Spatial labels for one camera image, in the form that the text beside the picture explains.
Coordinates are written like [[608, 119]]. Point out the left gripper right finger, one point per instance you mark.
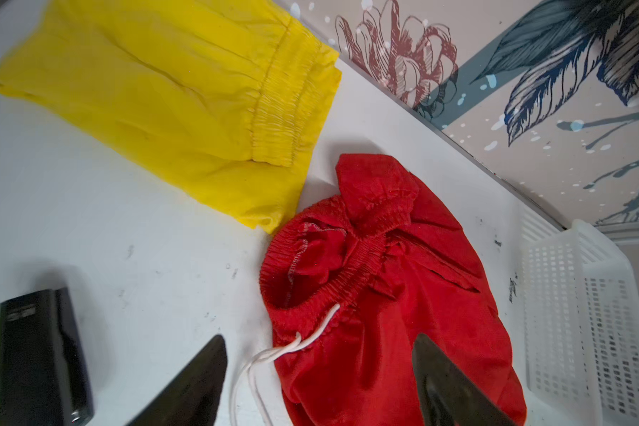
[[446, 394]]

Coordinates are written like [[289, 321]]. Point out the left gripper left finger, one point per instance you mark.
[[193, 396]]

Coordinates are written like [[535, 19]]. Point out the white plastic basket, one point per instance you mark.
[[581, 323]]

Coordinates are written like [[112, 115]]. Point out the red shorts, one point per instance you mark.
[[350, 283]]

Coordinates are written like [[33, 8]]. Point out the yellow shorts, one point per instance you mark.
[[224, 100]]

